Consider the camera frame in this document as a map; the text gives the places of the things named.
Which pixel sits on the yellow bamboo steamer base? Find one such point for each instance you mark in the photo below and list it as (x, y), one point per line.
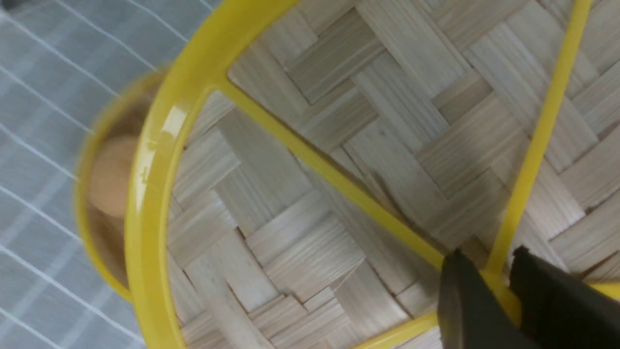
(103, 235)

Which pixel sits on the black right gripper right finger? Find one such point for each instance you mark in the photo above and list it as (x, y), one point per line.
(558, 310)

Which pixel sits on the tan bun in steamer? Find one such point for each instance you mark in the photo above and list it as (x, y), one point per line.
(110, 176)

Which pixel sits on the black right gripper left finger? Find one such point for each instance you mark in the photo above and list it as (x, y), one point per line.
(469, 315)

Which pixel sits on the grey checked tablecloth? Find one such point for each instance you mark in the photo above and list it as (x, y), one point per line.
(62, 62)

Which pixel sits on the yellow bamboo steamer lid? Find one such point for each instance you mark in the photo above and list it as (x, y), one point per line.
(306, 164)

